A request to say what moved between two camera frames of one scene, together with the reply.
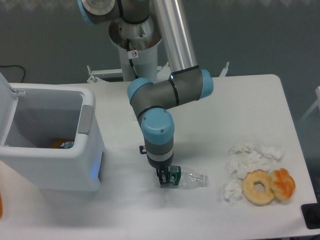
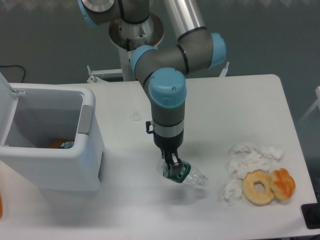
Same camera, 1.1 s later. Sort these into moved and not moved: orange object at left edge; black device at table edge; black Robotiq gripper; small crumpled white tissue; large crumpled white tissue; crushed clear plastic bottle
Moved: black Robotiq gripper; crushed clear plastic bottle
Not moved: large crumpled white tissue; small crumpled white tissue; black device at table edge; orange object at left edge
